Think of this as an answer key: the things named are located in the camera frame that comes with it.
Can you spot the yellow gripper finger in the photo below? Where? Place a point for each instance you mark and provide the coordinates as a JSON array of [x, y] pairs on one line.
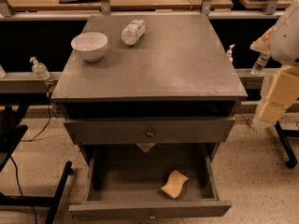
[[284, 89], [271, 113]]

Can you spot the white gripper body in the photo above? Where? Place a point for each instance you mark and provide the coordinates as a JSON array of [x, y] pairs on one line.
[[287, 39]]

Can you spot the yellow sponge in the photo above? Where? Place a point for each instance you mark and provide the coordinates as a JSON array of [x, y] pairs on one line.
[[174, 184]]

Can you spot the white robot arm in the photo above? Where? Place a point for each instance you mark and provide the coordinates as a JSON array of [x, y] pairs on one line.
[[284, 47]]

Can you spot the closed grey top drawer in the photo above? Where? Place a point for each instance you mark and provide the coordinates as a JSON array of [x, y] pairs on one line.
[[136, 131]]

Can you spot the grey wooden drawer cabinet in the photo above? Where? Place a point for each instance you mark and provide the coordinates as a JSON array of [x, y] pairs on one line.
[[178, 69]]

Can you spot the open grey middle drawer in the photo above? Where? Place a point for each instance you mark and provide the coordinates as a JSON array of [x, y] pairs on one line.
[[125, 183]]

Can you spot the black table leg right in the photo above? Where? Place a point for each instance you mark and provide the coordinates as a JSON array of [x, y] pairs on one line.
[[283, 136]]

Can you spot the black table leg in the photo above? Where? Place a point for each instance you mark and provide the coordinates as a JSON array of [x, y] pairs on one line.
[[283, 136], [50, 202]]

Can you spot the small white pump bottle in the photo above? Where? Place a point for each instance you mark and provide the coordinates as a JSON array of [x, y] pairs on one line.
[[229, 53]]

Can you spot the clear plastic bottle lying down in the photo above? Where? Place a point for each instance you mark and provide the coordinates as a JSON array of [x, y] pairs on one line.
[[133, 31]]

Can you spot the white ceramic bowl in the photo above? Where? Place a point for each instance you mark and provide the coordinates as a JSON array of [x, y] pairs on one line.
[[90, 46]]

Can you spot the clear pump sanitizer bottle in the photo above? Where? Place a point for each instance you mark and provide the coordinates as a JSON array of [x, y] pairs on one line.
[[39, 69]]

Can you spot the black table leg left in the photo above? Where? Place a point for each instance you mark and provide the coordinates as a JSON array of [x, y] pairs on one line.
[[50, 202]]

